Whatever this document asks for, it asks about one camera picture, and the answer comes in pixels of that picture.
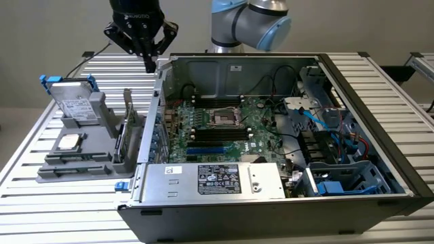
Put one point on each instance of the metal disk bay blue rail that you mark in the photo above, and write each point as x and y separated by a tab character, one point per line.
353	178

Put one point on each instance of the silver chipset heatsink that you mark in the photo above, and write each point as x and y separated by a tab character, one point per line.
251	159

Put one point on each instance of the grey parts rack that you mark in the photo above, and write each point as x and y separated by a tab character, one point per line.
102	142

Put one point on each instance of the black expansion slot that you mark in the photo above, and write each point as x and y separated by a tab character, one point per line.
205	144

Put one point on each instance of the black table corner cap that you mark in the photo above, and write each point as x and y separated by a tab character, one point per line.
89	54
365	54

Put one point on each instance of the green motherboard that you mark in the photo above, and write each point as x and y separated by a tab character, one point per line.
261	142

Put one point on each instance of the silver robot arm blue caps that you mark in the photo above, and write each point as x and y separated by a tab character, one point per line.
252	20

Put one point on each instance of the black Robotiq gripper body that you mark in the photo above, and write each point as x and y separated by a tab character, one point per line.
136	15

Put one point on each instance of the silver power supply unit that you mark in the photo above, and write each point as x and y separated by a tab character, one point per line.
190	183

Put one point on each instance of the neighbouring metal slat table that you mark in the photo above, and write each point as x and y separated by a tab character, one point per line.
423	66

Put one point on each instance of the white case sticker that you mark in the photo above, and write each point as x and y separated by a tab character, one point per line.
236	68

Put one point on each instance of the graphics card with metal bracket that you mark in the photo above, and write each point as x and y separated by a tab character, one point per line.
130	122

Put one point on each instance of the blue expansion slot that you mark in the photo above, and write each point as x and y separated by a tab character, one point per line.
205	150

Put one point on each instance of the CPU socket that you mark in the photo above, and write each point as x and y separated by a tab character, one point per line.
224	117

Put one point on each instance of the silver CPU chip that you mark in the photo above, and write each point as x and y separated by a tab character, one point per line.
70	142

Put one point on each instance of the black RAM slot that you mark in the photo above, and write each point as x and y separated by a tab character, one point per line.
218	104
223	139
218	101
218	97
223	129
223	136
223	132

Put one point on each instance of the green RAM stick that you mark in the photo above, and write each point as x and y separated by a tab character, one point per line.
77	170
72	155

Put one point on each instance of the hard disk with blue bracket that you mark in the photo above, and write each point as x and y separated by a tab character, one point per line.
73	99

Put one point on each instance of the blue case latch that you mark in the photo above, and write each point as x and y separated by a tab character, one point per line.
122	185

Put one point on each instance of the open black PC case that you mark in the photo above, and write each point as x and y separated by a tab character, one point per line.
259	218

